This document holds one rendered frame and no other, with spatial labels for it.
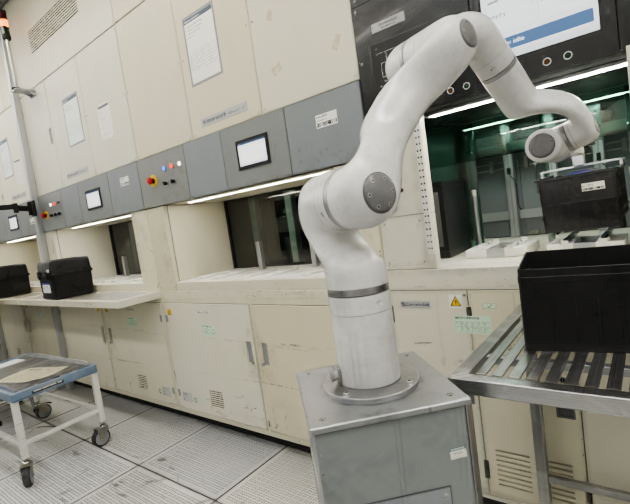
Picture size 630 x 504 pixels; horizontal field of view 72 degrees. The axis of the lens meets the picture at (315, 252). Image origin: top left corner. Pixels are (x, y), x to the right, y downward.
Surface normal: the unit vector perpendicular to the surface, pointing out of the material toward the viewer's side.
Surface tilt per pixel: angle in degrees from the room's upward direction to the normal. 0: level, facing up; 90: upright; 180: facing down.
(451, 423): 90
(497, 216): 90
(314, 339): 90
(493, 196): 90
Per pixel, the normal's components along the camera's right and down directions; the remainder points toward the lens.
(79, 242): 0.78, -0.06
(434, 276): -0.61, 0.15
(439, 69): 0.11, 0.50
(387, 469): 0.12, 0.06
